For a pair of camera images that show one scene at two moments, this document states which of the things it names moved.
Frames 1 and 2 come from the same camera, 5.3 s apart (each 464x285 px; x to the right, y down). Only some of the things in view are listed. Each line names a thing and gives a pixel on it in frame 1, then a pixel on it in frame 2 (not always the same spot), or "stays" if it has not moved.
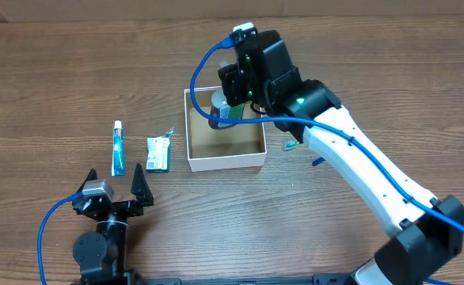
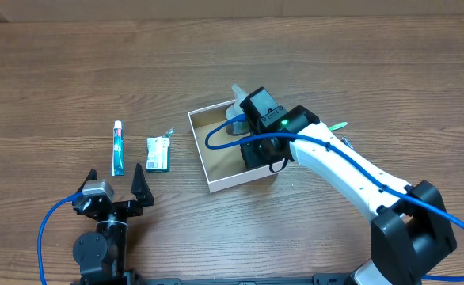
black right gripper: x=234 y=89 → x=250 y=154
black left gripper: x=118 y=207 stays
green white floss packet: x=157 y=153 stays
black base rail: x=322 y=279 stays
